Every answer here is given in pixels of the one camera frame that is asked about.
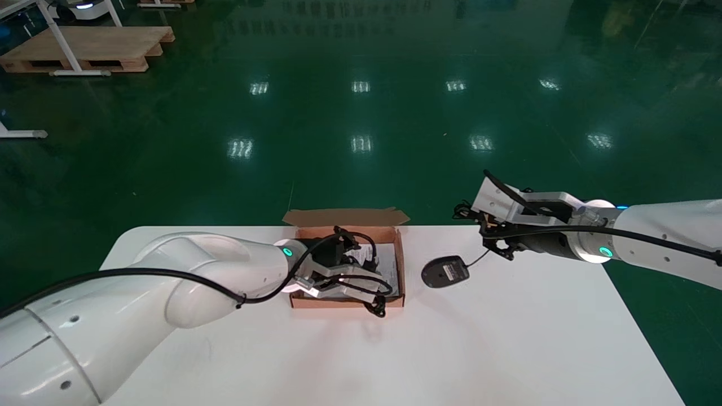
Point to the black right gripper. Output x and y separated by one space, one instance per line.
544 245

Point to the small wooden pallet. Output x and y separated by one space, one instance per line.
166 2

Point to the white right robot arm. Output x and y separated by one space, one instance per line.
665 225

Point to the open brown cardboard box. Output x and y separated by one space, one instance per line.
344 217

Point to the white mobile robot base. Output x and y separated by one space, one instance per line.
84 10

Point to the white desk foot bar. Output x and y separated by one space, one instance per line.
22 134

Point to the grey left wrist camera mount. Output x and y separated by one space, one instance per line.
333 276

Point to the white desk leg frame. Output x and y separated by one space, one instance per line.
63 45

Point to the large wooden pallet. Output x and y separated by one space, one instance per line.
107 45

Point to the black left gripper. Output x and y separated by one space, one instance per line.
322 256

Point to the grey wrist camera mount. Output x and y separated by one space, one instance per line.
502 203
333 276

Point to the white printed instruction sheet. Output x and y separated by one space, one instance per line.
390 265

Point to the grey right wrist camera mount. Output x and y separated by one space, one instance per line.
502 203

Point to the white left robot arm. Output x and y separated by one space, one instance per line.
197 259

